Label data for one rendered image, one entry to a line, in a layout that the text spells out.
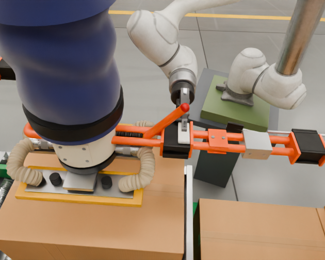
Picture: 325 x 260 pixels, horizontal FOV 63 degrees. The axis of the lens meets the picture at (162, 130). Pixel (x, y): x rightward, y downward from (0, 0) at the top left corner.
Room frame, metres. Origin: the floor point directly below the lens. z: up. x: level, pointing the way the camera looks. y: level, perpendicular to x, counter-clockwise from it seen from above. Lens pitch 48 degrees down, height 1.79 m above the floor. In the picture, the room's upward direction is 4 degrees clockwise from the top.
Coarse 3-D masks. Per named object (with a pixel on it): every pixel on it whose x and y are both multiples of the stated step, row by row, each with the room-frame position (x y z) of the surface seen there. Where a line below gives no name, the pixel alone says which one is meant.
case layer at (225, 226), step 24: (216, 216) 0.57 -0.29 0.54; (240, 216) 0.58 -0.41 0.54; (264, 216) 0.59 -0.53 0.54; (288, 216) 0.60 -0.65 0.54; (312, 216) 0.60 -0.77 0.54; (216, 240) 0.45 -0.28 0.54; (240, 240) 0.46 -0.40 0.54; (264, 240) 0.47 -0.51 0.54; (288, 240) 0.47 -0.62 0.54; (312, 240) 0.48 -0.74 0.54
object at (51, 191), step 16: (48, 176) 0.38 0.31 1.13; (64, 176) 0.39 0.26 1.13; (112, 176) 0.40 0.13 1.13; (16, 192) 0.33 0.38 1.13; (32, 192) 0.33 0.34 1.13; (48, 192) 0.33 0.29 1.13; (64, 192) 0.34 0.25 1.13; (80, 192) 0.34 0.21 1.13; (96, 192) 0.34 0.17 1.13; (112, 192) 0.35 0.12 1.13; (128, 192) 0.35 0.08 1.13
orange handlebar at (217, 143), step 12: (24, 132) 0.44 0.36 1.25; (132, 132) 0.47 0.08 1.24; (144, 132) 0.48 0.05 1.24; (204, 132) 0.49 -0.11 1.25; (216, 132) 0.48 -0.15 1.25; (132, 144) 0.43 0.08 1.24; (144, 144) 0.43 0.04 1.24; (156, 144) 0.44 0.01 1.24; (204, 144) 0.44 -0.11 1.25; (216, 144) 0.44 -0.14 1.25; (228, 144) 0.45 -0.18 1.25; (240, 144) 0.45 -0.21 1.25
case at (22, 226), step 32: (32, 160) 0.55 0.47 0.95; (128, 160) 0.58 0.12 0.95; (160, 160) 0.59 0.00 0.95; (160, 192) 0.46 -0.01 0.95; (0, 224) 0.31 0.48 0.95; (32, 224) 0.32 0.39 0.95; (64, 224) 0.32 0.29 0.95; (96, 224) 0.33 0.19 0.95; (128, 224) 0.34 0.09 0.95; (160, 224) 0.34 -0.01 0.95; (32, 256) 0.26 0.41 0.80; (64, 256) 0.26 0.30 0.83; (96, 256) 0.26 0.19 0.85; (128, 256) 0.26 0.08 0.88; (160, 256) 0.26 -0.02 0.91
